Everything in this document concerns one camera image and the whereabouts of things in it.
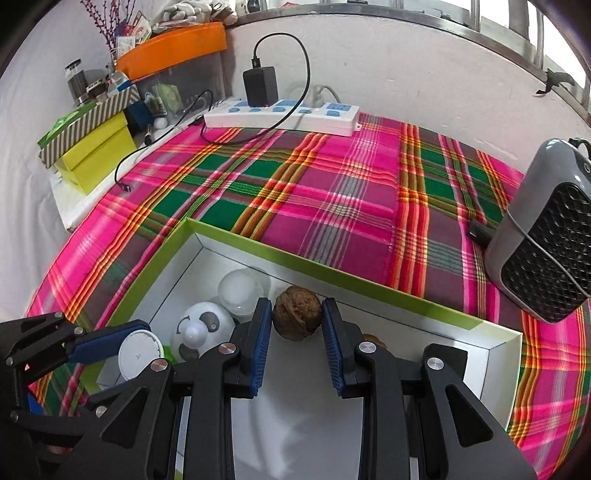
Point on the bundle of printed packets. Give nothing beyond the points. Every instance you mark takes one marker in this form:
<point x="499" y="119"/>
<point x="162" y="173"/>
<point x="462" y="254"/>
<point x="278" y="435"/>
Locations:
<point x="134" y="32"/>

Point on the white power strip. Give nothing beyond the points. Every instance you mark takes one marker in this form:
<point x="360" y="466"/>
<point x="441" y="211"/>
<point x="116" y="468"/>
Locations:
<point x="286" y="117"/>

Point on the green and white cardboard box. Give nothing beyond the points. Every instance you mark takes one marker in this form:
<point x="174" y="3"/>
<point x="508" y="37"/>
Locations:
<point x="300" y="424"/>

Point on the glass jar with dark lid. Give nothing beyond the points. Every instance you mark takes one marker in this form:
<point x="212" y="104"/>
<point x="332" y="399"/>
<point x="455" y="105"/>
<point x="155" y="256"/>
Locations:
<point x="75" y="83"/>

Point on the storage bin with orange lid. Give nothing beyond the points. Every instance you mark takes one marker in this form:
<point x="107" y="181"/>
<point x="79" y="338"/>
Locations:
<point x="180" y="44"/>

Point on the black hook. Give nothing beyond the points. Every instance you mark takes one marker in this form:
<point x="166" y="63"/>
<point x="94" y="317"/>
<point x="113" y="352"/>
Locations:
<point x="561" y="78"/>

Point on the white round ball gadget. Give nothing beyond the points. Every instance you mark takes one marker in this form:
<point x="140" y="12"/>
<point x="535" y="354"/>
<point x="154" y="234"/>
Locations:
<point x="203" y="323"/>

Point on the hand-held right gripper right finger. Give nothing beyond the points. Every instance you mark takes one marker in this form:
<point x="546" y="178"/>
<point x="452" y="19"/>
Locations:
<point x="332" y="350"/>

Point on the grey space heater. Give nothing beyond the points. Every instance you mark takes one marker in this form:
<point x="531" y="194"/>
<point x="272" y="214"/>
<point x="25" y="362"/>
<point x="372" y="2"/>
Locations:
<point x="545" y="258"/>

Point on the grey zigzag striped box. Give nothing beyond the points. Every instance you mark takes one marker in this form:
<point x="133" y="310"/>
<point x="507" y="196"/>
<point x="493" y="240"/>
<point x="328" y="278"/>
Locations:
<point x="92" y="122"/>

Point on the black power adapter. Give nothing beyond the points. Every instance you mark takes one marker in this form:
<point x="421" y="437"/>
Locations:
<point x="261" y="87"/>

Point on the purple flower branches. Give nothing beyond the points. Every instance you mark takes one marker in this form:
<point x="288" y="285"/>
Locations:
<point x="111" y="27"/>

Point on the translucent white jar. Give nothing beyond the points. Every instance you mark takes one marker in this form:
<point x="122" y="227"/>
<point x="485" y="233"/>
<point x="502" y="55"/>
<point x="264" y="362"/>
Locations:
<point x="240" y="288"/>

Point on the brown walnut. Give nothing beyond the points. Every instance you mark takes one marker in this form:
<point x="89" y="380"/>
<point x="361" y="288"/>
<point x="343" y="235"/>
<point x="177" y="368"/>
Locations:
<point x="295" y="314"/>
<point x="375" y="340"/>

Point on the white disc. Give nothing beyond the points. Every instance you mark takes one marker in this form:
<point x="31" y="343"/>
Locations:
<point x="138" y="353"/>

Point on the pile of white plastic bags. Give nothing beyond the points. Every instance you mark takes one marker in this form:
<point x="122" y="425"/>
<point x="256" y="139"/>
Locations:
<point x="194" y="11"/>

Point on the yellow-green shoe box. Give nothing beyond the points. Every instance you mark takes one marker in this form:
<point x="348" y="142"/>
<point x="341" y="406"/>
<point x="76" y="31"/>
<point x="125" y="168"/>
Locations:
<point x="92" y="157"/>

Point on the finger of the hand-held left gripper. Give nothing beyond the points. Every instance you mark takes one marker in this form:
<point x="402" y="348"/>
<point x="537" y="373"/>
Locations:
<point x="55" y="424"/>
<point x="101" y="344"/>

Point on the black heater plug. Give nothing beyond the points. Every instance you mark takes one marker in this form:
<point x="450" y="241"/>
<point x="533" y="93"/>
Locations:
<point x="480" y="233"/>

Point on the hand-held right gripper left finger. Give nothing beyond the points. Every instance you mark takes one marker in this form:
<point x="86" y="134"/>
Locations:
<point x="261" y="346"/>

